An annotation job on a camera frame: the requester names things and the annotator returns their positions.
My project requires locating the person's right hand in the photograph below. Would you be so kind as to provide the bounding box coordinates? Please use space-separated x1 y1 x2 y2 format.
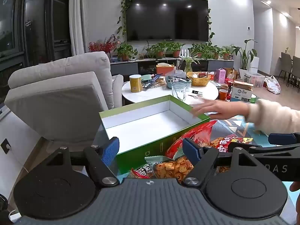
289 181 300 214

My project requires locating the dark tv cabinet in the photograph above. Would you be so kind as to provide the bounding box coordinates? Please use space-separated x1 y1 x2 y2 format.
110 57 235 77

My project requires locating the black television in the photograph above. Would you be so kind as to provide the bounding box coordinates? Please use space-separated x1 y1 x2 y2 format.
125 0 209 42

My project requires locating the clear storage box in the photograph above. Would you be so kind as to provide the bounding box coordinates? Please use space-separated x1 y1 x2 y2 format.
245 73 265 88

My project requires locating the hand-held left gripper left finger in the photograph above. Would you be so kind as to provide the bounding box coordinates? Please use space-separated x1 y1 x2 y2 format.
44 136 120 188

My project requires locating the white plastic bag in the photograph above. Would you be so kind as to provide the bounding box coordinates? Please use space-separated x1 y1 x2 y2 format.
265 75 281 95

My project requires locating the yellow canister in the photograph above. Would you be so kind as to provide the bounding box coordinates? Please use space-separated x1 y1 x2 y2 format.
129 74 142 93

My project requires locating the light grey sofa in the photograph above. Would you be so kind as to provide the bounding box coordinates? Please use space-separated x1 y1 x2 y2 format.
4 51 124 153

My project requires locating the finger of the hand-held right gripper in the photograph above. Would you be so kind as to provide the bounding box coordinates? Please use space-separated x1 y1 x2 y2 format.
268 133 300 145
226 141 300 156

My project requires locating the grey blue tray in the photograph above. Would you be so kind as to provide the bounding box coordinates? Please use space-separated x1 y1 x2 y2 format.
165 74 192 89

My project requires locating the another person's forearm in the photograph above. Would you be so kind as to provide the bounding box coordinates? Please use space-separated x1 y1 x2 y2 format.
246 98 300 136

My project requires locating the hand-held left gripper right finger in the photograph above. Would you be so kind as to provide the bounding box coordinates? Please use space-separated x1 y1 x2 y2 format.
182 137 258 188

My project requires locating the yellow woven basket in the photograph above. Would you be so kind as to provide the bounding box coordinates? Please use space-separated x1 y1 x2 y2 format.
186 72 211 86

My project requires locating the green trailing vine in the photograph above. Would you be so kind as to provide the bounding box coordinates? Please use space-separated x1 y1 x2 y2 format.
116 0 215 43

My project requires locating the glass cup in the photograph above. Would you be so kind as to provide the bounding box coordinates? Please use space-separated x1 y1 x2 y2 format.
172 82 187 102

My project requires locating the white curtain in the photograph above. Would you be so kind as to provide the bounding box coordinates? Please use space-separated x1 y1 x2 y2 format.
69 0 89 57

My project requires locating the red flower arrangement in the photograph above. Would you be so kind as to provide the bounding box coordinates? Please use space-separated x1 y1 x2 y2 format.
88 35 118 54

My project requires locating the spider plant in vase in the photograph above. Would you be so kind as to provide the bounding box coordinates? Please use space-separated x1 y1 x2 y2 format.
180 53 200 73

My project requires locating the brown cardboard box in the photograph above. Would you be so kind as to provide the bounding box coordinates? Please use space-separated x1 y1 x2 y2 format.
224 67 237 79

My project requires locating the pink box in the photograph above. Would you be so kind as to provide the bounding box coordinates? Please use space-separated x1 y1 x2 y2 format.
216 68 226 83

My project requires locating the small red snack packet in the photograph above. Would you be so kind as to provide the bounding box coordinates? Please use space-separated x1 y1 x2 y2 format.
127 164 155 179

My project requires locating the dark blue long box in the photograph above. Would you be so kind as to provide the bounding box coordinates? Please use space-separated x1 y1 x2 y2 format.
143 75 162 89

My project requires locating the dark framed window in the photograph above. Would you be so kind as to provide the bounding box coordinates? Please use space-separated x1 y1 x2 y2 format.
0 0 71 71

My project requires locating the printed table mat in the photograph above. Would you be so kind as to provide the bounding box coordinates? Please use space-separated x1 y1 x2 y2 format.
117 115 300 218

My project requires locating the clear cracker snack packet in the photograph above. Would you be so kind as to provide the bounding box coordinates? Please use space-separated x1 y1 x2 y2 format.
144 156 195 181

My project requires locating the green potted plant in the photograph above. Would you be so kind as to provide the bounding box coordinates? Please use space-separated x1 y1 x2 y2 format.
167 42 185 59
144 41 169 59
221 45 235 60
189 43 209 59
206 44 223 60
114 43 138 62

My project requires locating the orange box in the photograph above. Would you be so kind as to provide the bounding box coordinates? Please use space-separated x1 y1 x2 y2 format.
156 64 176 75

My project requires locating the round white table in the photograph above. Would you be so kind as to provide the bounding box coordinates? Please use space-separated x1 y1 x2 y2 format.
121 78 219 106

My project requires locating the large leaf potted plant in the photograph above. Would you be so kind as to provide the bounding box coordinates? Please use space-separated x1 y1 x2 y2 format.
232 39 258 79

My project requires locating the red yellow snack packet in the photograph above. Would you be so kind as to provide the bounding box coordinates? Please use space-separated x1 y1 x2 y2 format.
208 133 255 153

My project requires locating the green cardboard box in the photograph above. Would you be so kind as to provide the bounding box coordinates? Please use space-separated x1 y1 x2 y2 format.
99 95 211 175

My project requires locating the red lion snack bag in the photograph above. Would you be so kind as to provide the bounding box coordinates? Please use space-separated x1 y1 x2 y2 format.
165 120 218 160

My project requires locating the white air purifier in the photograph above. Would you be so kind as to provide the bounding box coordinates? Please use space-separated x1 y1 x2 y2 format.
248 57 260 74

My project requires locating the grey dining chair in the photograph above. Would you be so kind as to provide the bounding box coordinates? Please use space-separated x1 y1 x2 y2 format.
280 52 293 82
289 56 300 87

